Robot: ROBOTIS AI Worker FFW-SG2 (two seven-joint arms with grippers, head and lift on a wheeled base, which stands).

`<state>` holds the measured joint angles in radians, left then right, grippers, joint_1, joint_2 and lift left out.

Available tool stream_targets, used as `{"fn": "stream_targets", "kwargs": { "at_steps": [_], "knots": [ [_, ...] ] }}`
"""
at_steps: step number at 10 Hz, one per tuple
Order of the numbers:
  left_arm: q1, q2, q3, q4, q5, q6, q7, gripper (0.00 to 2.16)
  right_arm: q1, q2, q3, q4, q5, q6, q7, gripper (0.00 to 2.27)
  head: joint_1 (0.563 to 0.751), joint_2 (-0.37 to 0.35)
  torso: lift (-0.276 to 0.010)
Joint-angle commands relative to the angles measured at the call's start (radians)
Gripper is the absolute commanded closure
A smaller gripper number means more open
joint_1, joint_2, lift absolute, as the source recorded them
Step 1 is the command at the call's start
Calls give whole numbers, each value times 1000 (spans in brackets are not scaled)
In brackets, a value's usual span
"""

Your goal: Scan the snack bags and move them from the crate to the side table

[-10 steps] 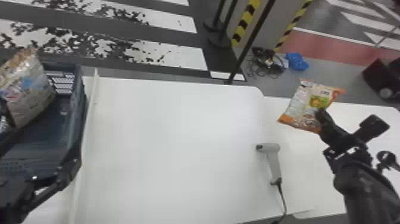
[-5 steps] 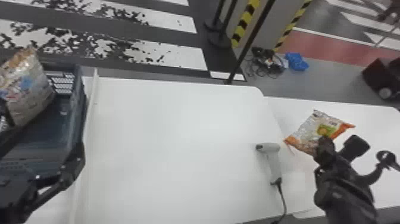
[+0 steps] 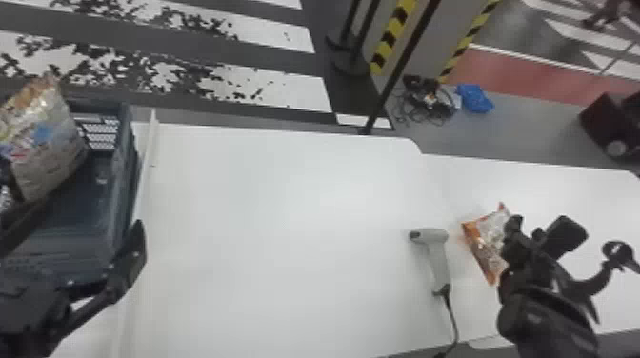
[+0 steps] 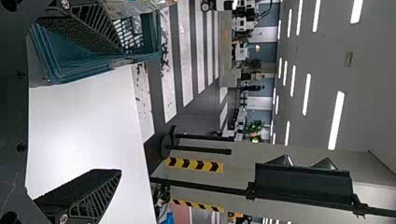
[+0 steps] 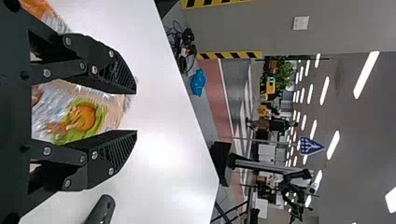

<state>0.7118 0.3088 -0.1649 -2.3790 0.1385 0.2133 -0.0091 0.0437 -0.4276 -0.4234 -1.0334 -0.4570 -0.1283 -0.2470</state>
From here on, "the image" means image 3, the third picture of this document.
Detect black box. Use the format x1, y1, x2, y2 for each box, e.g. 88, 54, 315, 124
578, 90, 640, 162

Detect orange snack packet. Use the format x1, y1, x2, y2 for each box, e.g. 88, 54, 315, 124
460, 201, 512, 288

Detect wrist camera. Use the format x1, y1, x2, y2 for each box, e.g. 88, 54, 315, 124
64, 219, 148, 332
533, 215, 590, 262

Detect black post on round foot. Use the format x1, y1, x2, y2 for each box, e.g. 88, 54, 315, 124
326, 0, 382, 77

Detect white cereal bag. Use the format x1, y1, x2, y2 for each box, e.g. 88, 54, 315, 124
0, 73, 90, 204

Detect blue basket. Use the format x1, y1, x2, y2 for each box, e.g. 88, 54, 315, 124
0, 98, 145, 324

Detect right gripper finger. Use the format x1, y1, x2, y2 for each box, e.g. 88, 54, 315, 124
503, 214, 525, 244

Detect black floor cables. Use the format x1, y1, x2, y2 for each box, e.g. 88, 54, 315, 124
391, 74, 460, 128

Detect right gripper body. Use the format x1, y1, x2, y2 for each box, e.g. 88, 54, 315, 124
499, 233, 548, 284

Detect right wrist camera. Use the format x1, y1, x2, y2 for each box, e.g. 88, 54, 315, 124
533, 215, 590, 262

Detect hand scanner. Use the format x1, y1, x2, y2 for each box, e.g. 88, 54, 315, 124
408, 227, 452, 298

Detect black cable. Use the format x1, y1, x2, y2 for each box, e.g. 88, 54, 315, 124
432, 287, 461, 358

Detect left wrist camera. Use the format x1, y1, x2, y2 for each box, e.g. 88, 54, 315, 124
64, 219, 148, 332

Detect yellow black striped post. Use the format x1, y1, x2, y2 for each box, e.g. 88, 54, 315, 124
369, 0, 419, 78
436, 0, 503, 85

